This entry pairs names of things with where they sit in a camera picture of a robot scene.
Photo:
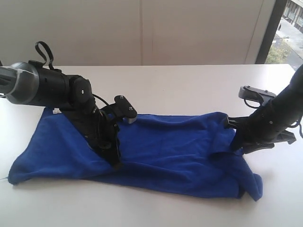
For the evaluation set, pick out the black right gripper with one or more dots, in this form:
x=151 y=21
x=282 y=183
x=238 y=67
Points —
x=256 y=134

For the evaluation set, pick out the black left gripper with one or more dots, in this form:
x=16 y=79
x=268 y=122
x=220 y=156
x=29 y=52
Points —
x=104 y=138

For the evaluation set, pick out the blue towel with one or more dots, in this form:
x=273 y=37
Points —
x=187 y=155

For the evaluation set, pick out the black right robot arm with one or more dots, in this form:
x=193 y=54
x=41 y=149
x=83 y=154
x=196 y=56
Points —
x=286 y=107

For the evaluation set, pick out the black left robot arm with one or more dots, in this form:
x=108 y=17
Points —
x=32 y=84

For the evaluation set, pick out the white clothing label tag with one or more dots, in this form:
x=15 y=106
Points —
x=56 y=111

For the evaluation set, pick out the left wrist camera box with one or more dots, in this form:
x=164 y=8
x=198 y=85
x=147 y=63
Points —
x=124 y=110

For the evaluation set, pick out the dark window frame post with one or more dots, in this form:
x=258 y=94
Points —
x=270 y=31

